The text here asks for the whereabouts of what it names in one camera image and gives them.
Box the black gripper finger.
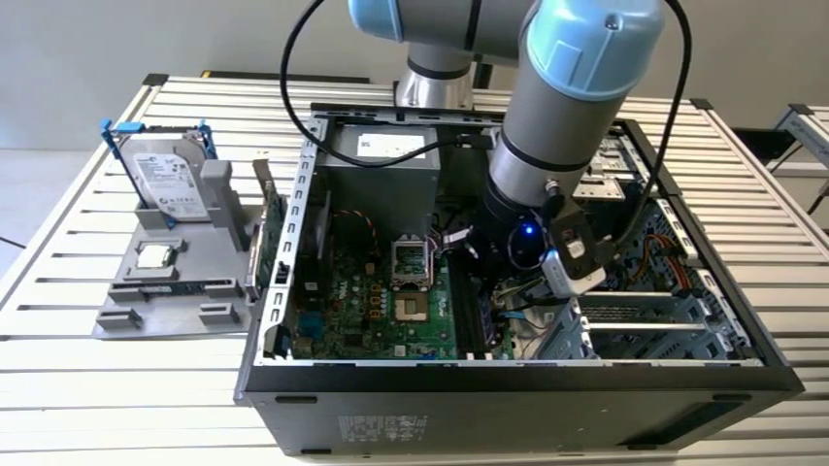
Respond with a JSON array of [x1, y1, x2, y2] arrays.
[[441, 227, 486, 298]]

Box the grey power supply unit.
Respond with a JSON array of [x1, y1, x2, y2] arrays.
[[322, 124, 443, 234]]

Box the CPU socket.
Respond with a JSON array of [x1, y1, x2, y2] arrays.
[[393, 289, 434, 325]]

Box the grey metal drive cage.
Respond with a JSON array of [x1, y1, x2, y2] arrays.
[[573, 123, 649, 200]]

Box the black case fan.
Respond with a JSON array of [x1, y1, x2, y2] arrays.
[[301, 189, 337, 292]]

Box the green motherboard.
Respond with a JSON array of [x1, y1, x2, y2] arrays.
[[283, 232, 519, 361]]

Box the green graphics card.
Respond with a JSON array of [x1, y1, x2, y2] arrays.
[[244, 153, 290, 305]]

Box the grey metal disk bay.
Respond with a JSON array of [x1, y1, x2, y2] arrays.
[[569, 289, 737, 361]]

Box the black open PC case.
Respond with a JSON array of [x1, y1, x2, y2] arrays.
[[232, 101, 807, 458]]

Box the grey parts rack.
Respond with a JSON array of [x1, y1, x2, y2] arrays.
[[90, 161, 271, 341]]

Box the black strip yellow tip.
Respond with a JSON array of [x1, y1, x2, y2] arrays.
[[199, 70, 371, 84]]

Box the hard disk in blue carrier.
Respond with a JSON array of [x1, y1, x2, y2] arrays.
[[100, 118, 226, 229]]

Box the silver CPU chip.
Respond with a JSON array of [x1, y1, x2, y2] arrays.
[[132, 244, 178, 270]]

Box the metal socket cover frame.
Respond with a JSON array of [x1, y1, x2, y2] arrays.
[[390, 233, 434, 290]]

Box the black data cables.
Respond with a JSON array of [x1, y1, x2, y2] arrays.
[[498, 279, 576, 312]]

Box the twisted multicoloured fan wire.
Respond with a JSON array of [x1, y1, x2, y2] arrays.
[[330, 208, 385, 259]]

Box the silver wrist camera blue light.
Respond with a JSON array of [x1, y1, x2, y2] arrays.
[[538, 242, 609, 298]]

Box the thick black camera cable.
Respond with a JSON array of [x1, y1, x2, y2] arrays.
[[279, 0, 498, 169]]

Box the orange red power wires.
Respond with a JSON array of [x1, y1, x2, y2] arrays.
[[637, 233, 693, 298]]

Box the thin black camera cable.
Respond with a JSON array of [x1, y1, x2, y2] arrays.
[[612, 0, 689, 247]]

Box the small aluminium frame table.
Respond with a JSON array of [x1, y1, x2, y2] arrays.
[[765, 102, 829, 179]]

